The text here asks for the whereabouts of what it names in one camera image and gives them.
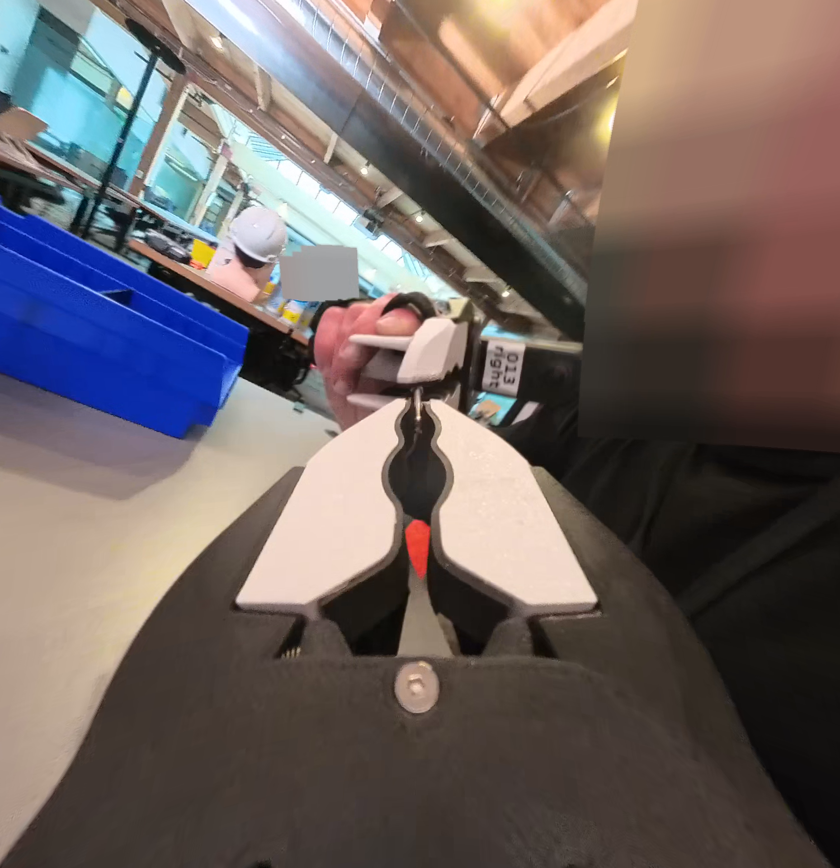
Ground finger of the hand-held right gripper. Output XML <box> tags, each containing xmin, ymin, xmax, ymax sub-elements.
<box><xmin>395</xmin><ymin>316</ymin><xmax>478</xmax><ymax>385</ymax></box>

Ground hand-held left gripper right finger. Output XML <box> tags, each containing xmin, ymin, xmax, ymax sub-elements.
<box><xmin>425</xmin><ymin>399</ymin><xmax>600</xmax><ymax>618</ymax></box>

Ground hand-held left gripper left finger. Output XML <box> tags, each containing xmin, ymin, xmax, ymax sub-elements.
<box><xmin>234</xmin><ymin>399</ymin><xmax>405</xmax><ymax>619</ymax></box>

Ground blue plastic bin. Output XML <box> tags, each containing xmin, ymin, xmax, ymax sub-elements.
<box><xmin>0</xmin><ymin>190</ymin><xmax>250</xmax><ymax>439</ymax></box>

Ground person's right hand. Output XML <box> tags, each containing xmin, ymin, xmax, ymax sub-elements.
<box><xmin>310</xmin><ymin>293</ymin><xmax>424</xmax><ymax>431</ymax></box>

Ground orange traffic cone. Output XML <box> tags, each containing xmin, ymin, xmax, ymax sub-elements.
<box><xmin>404</xmin><ymin>519</ymin><xmax>432</xmax><ymax>581</ymax></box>

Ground white hard hat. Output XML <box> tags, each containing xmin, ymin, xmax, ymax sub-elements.
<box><xmin>229</xmin><ymin>205</ymin><xmax>288</xmax><ymax>264</ymax></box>

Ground pale hard hat stand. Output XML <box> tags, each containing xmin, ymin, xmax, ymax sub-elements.
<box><xmin>206</xmin><ymin>247</ymin><xmax>272</xmax><ymax>302</ymax></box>

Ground person's black jacket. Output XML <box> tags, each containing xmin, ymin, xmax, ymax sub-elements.
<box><xmin>491</xmin><ymin>396</ymin><xmax>840</xmax><ymax>868</ymax></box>

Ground microphone boom with black windscreen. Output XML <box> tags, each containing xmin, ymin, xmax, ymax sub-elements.
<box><xmin>77</xmin><ymin>19</ymin><xmax>188</xmax><ymax>238</ymax></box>

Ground wooden support post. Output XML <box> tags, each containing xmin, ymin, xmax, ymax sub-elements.
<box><xmin>128</xmin><ymin>71</ymin><xmax>193</xmax><ymax>201</ymax></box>

